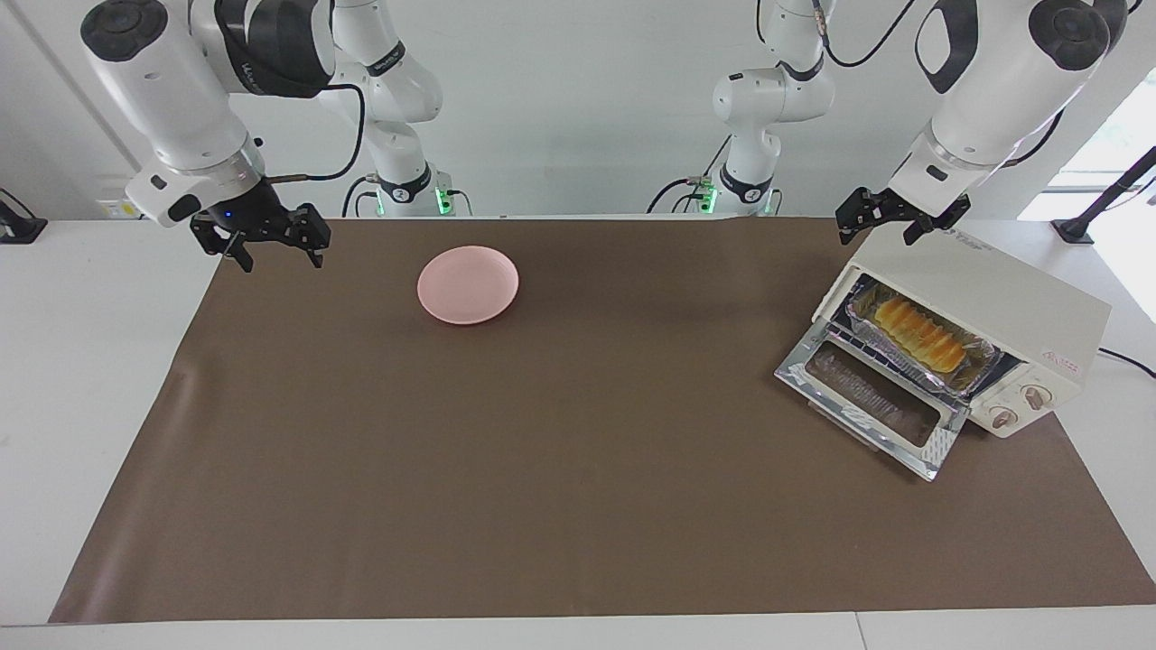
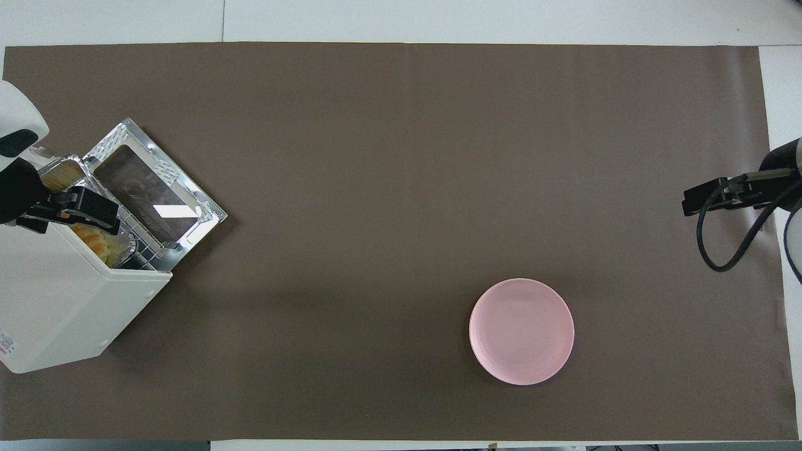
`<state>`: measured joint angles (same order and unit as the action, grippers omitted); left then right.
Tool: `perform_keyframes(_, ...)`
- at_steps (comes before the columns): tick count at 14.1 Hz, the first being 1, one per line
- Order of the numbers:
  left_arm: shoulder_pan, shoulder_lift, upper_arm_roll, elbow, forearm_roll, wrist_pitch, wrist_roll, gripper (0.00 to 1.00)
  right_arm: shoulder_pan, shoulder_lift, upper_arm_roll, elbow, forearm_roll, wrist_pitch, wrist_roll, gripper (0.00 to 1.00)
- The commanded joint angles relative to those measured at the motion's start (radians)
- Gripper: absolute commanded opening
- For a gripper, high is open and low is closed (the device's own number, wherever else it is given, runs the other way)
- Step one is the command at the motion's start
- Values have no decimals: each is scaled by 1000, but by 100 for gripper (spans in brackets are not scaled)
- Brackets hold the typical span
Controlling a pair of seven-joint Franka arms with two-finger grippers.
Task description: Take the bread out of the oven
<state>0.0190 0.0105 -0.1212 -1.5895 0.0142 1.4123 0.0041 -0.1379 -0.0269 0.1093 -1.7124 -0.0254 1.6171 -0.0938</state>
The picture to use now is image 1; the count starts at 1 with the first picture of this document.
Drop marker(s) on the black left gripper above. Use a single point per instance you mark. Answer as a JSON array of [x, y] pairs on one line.
[[894, 204]]

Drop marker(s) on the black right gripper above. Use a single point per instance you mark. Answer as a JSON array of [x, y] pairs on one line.
[[257, 217]]

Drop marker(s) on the golden bread loaf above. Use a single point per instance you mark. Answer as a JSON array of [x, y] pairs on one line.
[[921, 332]]

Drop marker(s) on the aluminium foil tray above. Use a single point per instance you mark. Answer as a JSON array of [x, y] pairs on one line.
[[980, 368]]

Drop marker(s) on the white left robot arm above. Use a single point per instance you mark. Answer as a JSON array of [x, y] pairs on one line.
[[1002, 81]]

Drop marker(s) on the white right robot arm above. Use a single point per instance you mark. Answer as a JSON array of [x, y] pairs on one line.
[[172, 99]]

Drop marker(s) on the white toaster oven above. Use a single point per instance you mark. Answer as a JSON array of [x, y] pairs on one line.
[[984, 289]]

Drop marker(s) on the glass oven door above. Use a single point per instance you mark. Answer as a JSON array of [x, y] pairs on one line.
[[871, 397]]

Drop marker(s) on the beige oven knob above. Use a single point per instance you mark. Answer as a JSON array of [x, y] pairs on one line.
[[1036, 395], [1003, 417]]

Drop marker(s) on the pink round plate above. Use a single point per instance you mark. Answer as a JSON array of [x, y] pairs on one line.
[[468, 285]]

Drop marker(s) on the black table clamp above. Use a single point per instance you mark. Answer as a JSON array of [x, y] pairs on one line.
[[20, 226]]

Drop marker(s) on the brown table mat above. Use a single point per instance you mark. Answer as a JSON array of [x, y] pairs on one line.
[[578, 469]]

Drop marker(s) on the white wall socket box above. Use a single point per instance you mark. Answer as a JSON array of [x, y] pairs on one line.
[[117, 208]]

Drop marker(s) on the black camera stand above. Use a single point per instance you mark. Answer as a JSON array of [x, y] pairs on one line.
[[1106, 194]]

